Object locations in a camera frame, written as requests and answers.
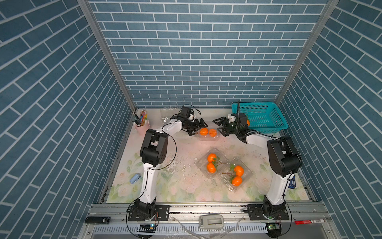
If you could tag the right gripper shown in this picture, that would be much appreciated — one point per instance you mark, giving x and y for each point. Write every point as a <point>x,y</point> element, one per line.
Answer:
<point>223,129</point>

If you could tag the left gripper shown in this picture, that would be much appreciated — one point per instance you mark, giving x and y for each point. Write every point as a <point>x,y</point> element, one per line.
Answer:
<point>196,126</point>

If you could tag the orange back container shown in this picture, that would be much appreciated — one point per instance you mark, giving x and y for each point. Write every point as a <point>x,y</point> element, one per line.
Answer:
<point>213,132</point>
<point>204,132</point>

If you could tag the orange container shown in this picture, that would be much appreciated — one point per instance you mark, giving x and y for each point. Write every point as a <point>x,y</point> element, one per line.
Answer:
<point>239,171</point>
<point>204,132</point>
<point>212,157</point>
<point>211,168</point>
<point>213,132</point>
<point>236,181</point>

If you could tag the clear clamshell container back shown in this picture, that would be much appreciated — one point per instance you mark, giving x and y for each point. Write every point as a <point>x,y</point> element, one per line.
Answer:
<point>208,137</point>

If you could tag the clear clamshell container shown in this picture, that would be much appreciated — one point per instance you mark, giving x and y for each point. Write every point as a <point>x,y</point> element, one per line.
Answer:
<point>220,164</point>
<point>228,173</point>
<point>208,137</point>
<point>167,112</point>

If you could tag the teal plastic basket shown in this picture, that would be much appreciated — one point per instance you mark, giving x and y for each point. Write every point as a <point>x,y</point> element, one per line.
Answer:
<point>264,117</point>

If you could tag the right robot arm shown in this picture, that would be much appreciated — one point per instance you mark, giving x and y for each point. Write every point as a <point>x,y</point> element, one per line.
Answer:
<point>284,158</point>

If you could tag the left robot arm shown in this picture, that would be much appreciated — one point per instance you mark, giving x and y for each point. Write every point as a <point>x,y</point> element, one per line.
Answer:
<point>153,153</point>

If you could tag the orange middle container upper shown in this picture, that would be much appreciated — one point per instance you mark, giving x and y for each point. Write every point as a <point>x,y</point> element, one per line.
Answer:
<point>212,157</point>

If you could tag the orange middle container lower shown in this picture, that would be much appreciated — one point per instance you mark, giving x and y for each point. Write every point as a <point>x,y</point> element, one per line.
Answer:
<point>211,168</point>

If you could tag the orange front container upper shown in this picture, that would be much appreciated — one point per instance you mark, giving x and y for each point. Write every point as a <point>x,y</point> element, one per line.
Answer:
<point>239,171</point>

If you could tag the clear clamshell container front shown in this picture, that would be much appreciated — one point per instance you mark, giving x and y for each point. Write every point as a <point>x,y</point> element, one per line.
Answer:
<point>228,173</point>

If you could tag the pink pen cup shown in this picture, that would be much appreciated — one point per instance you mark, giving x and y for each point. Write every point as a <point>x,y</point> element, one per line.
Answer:
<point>142,129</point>

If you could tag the pens in cup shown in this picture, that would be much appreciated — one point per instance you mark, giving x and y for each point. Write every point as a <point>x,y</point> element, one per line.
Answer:
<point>139,118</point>

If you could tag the orange front container lower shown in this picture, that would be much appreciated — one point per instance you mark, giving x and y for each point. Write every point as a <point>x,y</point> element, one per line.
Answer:
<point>236,181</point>

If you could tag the light blue small clip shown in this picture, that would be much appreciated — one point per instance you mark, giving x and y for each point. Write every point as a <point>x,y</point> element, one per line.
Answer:
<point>135,178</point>

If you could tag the grey tape dispenser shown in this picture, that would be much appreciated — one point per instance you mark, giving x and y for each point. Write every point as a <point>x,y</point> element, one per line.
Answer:
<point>211,221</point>

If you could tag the blue stapler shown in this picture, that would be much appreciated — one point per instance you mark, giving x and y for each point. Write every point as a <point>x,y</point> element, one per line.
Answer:
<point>292,183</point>

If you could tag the red marker pen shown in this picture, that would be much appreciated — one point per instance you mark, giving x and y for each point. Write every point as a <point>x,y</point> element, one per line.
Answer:
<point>304,222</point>

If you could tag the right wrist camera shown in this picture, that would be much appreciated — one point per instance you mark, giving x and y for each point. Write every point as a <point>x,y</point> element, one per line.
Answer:
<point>233,118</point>

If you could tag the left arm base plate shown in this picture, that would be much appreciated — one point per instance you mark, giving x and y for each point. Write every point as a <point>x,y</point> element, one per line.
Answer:
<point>148,213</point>

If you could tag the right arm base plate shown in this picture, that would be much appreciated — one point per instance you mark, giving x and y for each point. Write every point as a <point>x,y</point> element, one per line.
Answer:
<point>257,212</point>

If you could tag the black device on rail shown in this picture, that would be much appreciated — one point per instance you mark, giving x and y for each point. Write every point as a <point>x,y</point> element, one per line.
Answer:
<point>95,220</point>

